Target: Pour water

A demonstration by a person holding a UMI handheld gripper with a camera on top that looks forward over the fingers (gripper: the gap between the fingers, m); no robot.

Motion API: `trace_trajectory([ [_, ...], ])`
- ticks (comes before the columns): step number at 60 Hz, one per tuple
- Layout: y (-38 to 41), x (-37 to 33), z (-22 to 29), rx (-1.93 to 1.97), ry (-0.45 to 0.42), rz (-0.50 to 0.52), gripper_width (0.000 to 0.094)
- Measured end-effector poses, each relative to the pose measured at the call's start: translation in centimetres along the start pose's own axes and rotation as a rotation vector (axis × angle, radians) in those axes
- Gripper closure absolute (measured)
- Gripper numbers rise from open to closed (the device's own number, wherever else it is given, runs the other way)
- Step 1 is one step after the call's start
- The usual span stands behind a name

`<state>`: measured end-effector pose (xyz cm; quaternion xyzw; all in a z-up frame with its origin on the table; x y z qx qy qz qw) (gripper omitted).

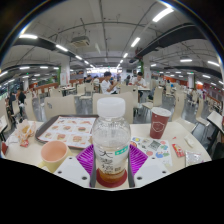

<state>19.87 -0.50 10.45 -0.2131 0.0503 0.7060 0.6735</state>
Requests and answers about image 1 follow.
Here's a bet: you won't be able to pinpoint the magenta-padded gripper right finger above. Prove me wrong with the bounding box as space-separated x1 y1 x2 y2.
126 144 170 189

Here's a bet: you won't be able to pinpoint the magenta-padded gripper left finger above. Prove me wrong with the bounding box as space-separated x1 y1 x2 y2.
54 144 98 190

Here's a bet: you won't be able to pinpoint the clear tea bottle white cap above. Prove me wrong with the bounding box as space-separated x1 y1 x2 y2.
91 96 132 184

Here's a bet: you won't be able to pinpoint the colourful printed leaflet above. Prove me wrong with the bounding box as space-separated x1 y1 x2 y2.
129 135 173 166

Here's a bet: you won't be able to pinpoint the pale yellow mug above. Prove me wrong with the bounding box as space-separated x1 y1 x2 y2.
37 140 73 174

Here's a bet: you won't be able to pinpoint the small red sauce packet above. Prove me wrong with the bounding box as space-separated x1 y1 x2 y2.
171 143 186 158

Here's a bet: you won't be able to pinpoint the red paper cup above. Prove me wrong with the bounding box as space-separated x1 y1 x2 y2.
149 106 172 140

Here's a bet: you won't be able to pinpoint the dark food tray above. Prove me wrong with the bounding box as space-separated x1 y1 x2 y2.
34 114 100 150

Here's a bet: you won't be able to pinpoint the clear plastic packet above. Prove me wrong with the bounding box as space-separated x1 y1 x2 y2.
184 149 205 168

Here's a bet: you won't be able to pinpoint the beige dining chairs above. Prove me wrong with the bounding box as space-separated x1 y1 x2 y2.
0 81 218 134

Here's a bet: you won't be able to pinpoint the crumpled food wrapper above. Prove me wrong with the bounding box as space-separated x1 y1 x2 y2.
13 119 37 148

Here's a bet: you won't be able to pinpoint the person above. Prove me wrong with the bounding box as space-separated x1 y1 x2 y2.
131 71 148 88
7 91 18 108
17 89 28 112
99 70 119 95

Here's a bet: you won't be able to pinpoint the neighbouring beige table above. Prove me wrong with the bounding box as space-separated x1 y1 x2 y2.
206 110 224 134
0 114 9 133

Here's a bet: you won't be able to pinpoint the ceiling air conditioner unit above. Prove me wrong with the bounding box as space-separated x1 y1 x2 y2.
70 35 91 48

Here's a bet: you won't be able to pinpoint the ceiling lights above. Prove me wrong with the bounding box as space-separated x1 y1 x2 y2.
0 6 224 84

